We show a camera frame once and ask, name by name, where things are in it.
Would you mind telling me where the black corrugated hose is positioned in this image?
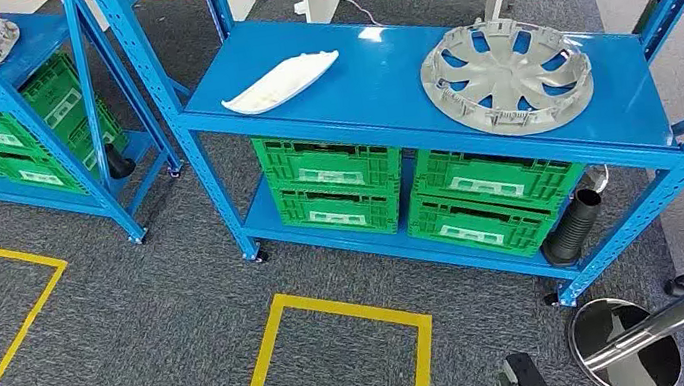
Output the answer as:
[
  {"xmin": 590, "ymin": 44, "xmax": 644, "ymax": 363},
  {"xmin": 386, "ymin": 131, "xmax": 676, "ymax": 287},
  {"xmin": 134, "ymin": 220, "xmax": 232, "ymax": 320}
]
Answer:
[
  {"xmin": 102, "ymin": 139, "xmax": 139, "ymax": 182},
  {"xmin": 533, "ymin": 185, "xmax": 612, "ymax": 270}
]

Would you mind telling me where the chrome barrier stanchion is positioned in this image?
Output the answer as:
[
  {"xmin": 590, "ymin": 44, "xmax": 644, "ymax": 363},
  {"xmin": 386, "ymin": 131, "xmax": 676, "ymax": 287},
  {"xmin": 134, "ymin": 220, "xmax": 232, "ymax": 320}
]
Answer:
[{"xmin": 558, "ymin": 250, "xmax": 684, "ymax": 386}]

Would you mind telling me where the white power cable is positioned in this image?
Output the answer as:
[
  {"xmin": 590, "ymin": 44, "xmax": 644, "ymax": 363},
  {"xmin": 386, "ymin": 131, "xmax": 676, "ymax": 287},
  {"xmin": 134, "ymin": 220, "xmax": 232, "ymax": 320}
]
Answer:
[{"xmin": 341, "ymin": 0, "xmax": 383, "ymax": 32}]

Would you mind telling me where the blue metal shelf rack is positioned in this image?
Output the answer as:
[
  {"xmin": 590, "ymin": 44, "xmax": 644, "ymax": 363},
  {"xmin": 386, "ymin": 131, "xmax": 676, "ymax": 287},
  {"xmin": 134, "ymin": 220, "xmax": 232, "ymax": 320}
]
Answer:
[
  {"xmin": 0, "ymin": 0, "xmax": 196, "ymax": 265},
  {"xmin": 87, "ymin": 0, "xmax": 684, "ymax": 370}
]

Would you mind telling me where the white plastic trim part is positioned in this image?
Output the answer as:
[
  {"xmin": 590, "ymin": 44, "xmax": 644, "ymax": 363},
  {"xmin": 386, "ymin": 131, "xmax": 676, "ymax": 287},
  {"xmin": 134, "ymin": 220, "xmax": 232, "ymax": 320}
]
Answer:
[{"xmin": 215, "ymin": 47, "xmax": 347, "ymax": 121}]

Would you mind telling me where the grey plastic wheel hubcap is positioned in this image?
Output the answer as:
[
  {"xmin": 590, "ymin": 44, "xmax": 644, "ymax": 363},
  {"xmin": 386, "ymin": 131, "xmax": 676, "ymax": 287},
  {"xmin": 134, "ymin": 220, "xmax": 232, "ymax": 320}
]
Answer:
[{"xmin": 413, "ymin": 5, "xmax": 601, "ymax": 150}]

